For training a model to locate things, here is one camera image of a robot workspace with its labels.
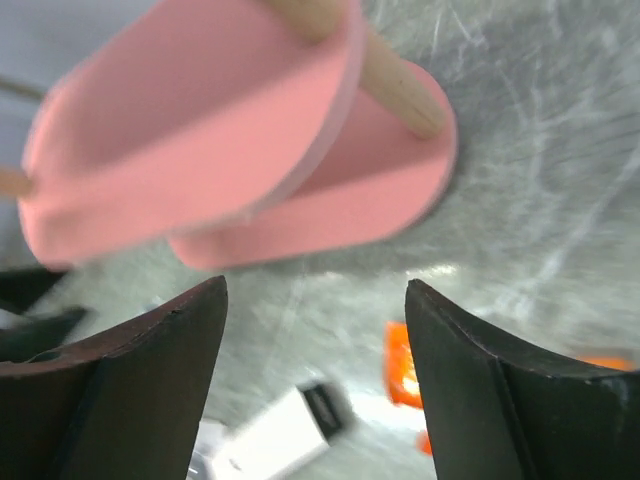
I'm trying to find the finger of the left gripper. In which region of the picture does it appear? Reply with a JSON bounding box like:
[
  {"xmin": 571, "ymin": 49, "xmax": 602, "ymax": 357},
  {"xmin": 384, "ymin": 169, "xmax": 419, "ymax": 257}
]
[
  {"xmin": 0, "ymin": 267, "xmax": 67, "ymax": 315},
  {"xmin": 1, "ymin": 307, "xmax": 88, "ymax": 363}
]

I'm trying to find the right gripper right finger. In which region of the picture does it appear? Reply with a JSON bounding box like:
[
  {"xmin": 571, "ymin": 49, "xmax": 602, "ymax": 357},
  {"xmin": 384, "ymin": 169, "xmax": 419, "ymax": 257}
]
[{"xmin": 405, "ymin": 280, "xmax": 639, "ymax": 480}]

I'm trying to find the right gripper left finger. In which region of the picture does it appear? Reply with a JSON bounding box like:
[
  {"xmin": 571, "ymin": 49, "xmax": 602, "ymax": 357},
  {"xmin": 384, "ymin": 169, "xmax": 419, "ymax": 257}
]
[{"xmin": 1, "ymin": 276, "xmax": 228, "ymax": 479}]

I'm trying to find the pink three-tier shelf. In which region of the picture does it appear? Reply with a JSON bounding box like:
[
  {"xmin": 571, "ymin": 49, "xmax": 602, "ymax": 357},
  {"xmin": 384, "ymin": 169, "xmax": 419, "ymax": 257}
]
[{"xmin": 18, "ymin": 1, "xmax": 458, "ymax": 269}]

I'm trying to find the orange razor bag right upper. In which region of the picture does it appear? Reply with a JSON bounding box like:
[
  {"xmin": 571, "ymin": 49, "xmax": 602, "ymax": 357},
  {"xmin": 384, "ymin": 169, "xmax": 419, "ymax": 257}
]
[{"xmin": 384, "ymin": 322, "xmax": 423, "ymax": 409}]

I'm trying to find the orange razor bag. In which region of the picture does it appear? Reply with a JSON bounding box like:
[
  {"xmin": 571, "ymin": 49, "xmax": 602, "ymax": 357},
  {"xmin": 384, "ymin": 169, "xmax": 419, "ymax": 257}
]
[
  {"xmin": 417, "ymin": 355, "xmax": 636, "ymax": 456},
  {"xmin": 384, "ymin": 322, "xmax": 423, "ymax": 409}
]

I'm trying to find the orange razor bag right lower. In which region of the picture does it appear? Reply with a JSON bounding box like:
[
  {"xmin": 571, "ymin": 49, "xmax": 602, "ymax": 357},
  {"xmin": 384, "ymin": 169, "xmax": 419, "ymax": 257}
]
[{"xmin": 417, "ymin": 355, "xmax": 636, "ymax": 456}]

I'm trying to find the white razor box middle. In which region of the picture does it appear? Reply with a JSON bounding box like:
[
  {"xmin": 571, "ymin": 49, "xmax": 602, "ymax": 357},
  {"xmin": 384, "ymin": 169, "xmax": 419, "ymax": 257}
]
[{"xmin": 187, "ymin": 380, "xmax": 354, "ymax": 480}]

